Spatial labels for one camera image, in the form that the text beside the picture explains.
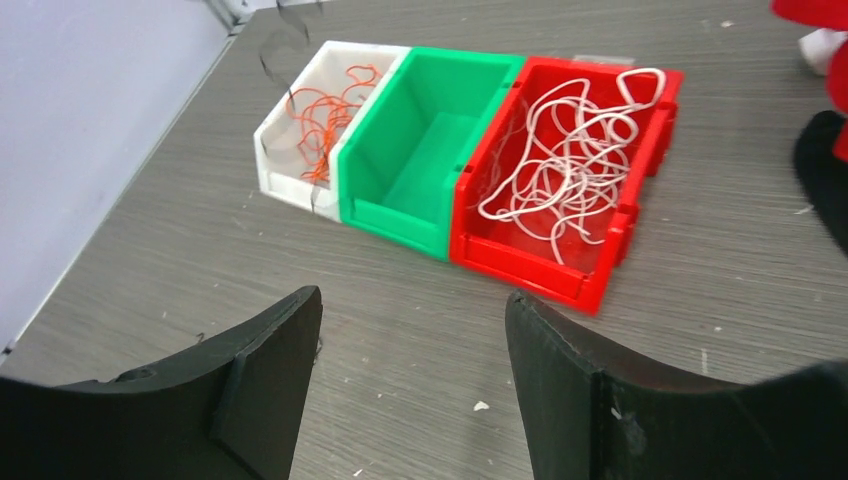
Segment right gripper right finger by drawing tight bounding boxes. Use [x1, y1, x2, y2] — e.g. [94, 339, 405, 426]
[505, 291, 847, 479]

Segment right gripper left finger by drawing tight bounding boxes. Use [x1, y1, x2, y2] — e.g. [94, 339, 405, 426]
[1, 286, 323, 479]

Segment orange cable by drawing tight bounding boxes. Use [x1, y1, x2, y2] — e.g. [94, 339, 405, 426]
[284, 64, 386, 187]

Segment black cable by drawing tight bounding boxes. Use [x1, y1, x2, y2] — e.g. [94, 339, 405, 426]
[256, 0, 326, 213]

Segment red plastic bin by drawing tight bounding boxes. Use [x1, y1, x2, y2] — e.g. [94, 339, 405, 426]
[449, 57, 684, 314]

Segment white plastic bin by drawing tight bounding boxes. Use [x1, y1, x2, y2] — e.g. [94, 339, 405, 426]
[253, 40, 411, 222]

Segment green plastic bin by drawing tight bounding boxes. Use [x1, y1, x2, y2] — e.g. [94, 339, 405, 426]
[336, 47, 525, 260]

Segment black t-shirt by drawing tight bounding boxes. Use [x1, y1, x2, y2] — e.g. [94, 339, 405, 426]
[792, 110, 847, 255]

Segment red t-shirt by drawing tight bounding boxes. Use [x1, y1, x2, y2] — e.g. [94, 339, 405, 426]
[768, 0, 848, 164]

